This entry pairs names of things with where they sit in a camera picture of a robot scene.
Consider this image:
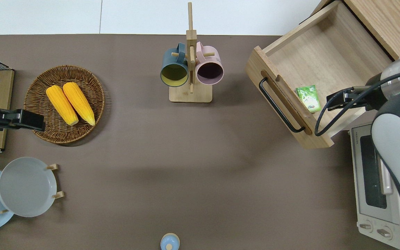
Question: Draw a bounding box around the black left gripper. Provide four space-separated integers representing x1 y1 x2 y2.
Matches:
0 109 46 132

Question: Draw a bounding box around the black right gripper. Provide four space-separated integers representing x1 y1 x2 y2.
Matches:
326 86 369 112

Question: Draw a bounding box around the wooden drawer with black handle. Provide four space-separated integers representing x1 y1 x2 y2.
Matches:
244 1 394 150

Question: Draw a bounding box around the round wicker basket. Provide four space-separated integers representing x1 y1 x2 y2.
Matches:
23 65 105 145

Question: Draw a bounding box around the yellow corn cob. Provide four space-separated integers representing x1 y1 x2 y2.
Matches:
62 82 96 126
45 85 79 126

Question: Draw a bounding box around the green snack packet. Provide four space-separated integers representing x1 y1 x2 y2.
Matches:
295 85 322 114

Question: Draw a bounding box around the wooden plate rack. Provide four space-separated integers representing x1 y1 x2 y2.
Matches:
0 163 65 214

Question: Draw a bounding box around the grey plate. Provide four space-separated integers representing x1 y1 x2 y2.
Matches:
0 157 58 218

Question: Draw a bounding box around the wooden cabinet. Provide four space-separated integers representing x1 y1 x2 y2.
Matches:
299 0 400 60

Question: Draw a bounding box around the cream toaster oven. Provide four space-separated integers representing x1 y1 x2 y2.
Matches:
349 123 400 250

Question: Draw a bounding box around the pink mug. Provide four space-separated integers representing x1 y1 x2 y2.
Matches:
195 41 224 85

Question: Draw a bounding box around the blue mug yellow inside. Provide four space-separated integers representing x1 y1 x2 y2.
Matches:
160 42 189 87

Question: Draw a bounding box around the wooden mug tree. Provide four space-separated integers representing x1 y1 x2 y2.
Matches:
169 2 213 103

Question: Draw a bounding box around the large brown table mat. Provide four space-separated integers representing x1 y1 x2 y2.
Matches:
0 34 400 250

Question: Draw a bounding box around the blue desk bell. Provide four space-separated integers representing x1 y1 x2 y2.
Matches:
160 233 181 250

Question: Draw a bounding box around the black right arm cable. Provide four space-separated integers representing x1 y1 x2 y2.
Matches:
315 69 400 136

